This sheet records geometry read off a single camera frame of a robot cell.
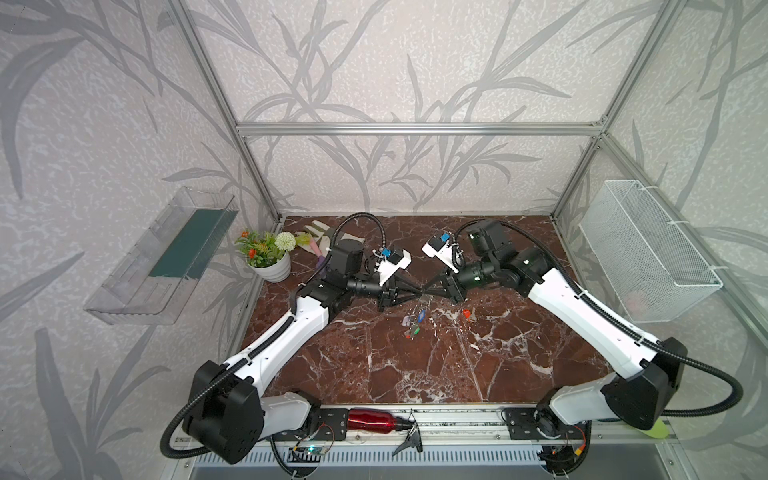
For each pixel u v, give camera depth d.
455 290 0.60
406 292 0.67
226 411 0.39
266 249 0.89
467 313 0.94
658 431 0.74
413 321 0.68
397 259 0.62
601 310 0.44
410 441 0.71
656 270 0.63
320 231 1.16
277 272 0.96
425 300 0.65
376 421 0.71
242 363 0.42
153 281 0.66
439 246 0.61
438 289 0.67
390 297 0.63
